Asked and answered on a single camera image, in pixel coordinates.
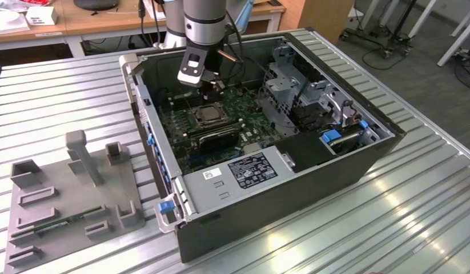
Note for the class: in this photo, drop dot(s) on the black round object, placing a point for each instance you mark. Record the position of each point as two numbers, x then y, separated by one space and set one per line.
95 3

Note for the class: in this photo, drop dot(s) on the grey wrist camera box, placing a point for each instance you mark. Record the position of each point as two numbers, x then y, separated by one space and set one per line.
191 77

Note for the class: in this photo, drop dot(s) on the grey power supply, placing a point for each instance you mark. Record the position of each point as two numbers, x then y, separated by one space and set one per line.
210 191

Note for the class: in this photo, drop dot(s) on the green installed RAM stick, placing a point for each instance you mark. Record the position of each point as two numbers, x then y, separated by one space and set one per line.
196 133

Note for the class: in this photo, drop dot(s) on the black plastic shroud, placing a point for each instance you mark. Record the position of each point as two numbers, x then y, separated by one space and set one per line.
303 154

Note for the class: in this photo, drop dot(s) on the white table frame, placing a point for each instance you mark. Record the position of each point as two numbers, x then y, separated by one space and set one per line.
457 45
422 17

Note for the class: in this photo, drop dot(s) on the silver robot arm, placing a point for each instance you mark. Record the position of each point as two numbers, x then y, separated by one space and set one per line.
205 25

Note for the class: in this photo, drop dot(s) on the metal locking lever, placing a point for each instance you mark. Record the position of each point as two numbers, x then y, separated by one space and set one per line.
188 104

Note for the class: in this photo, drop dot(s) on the silver CPU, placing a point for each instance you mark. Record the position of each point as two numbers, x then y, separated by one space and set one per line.
210 114

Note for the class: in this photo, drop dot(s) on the black PC case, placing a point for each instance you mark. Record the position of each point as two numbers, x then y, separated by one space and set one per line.
281 222

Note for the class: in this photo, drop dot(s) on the blue plastic clip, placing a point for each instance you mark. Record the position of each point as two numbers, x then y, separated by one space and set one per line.
362 124

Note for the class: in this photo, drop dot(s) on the white cardboard box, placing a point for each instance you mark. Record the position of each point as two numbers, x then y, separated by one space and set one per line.
40 15

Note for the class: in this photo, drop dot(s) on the grey metal drive cage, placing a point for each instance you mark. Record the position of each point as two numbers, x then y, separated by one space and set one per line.
281 82

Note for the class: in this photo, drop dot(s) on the green motherboard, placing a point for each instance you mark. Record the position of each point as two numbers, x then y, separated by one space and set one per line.
258 125

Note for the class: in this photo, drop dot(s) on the black wheeled stand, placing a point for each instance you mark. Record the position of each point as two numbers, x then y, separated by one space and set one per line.
394 45

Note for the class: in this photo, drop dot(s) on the black graphics card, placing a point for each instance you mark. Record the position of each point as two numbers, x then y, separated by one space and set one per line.
217 141

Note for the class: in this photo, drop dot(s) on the red object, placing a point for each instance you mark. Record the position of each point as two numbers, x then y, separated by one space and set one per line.
38 2

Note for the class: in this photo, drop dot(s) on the grey parts rack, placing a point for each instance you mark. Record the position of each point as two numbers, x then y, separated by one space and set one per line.
67 199

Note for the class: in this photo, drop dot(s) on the blue case latch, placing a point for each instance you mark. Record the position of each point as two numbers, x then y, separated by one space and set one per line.
164 207

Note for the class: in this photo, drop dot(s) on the blue disk carrier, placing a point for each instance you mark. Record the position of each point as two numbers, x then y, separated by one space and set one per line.
330 136

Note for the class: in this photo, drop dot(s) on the silver chipset heatsink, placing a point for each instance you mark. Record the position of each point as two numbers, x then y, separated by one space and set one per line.
253 148

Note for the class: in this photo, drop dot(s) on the wooden desk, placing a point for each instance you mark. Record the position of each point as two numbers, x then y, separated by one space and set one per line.
104 20

